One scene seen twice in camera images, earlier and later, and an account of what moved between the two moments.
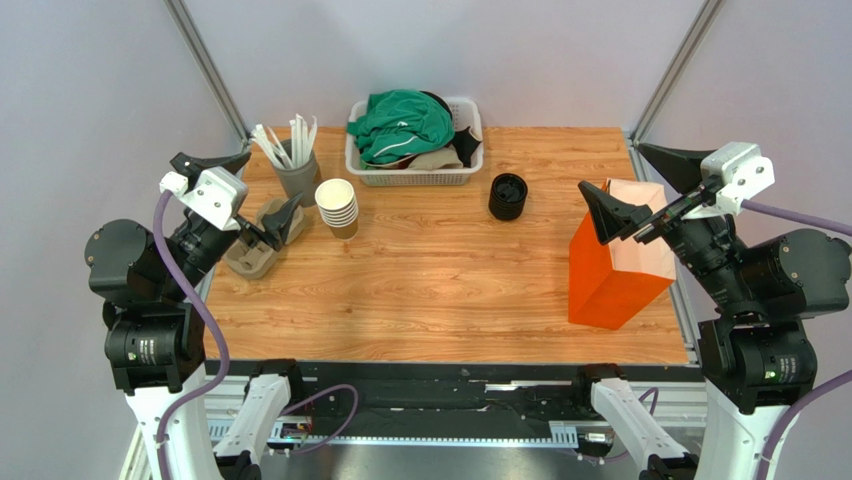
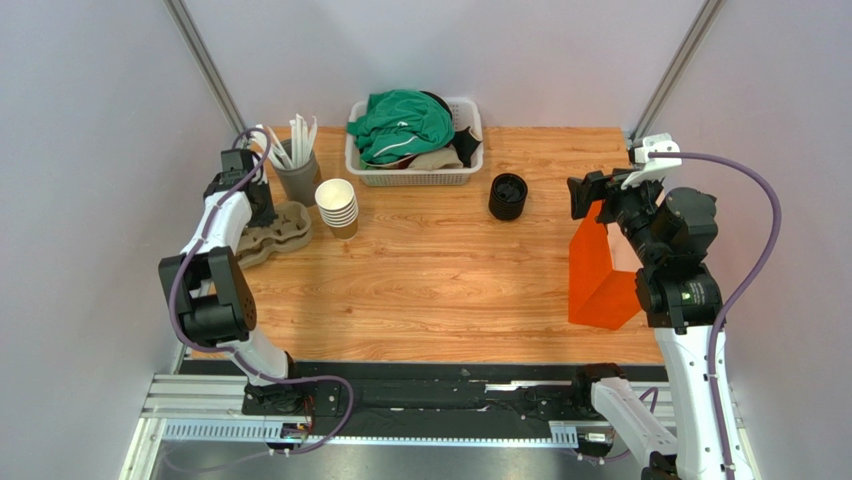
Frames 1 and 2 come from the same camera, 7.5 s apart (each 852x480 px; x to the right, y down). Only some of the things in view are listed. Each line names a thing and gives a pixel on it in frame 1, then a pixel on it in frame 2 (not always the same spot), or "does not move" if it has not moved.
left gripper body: [198, 247] -> [264, 214]
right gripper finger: [612, 218] -> [583, 192]
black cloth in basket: [463, 141] does not move
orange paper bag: [609, 280] does not move
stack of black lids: [508, 192] does not move
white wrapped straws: [303, 135] does not move
